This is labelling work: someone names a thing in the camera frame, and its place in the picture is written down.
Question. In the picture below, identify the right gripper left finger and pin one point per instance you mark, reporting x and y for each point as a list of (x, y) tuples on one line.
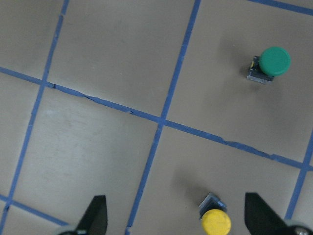
[(93, 222)]

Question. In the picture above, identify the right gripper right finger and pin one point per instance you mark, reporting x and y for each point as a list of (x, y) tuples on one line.
[(261, 219)]

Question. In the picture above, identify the yellow push button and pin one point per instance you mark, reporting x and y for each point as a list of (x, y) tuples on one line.
[(213, 216)]

